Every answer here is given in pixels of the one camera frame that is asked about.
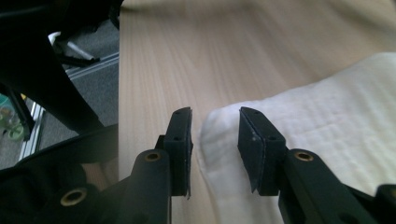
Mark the white towel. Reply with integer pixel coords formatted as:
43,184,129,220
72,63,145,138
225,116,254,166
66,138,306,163
195,51,396,224

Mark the pale green object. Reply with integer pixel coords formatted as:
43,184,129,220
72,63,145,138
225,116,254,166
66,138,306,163
0,92,26,142

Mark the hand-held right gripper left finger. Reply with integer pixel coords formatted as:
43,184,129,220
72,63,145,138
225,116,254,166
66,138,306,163
155,106,194,199

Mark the aluminium floor rail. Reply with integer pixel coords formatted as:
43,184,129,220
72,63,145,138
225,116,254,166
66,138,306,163
18,51,120,163

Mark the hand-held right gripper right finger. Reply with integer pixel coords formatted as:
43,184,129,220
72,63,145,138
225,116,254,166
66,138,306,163
237,105,288,197

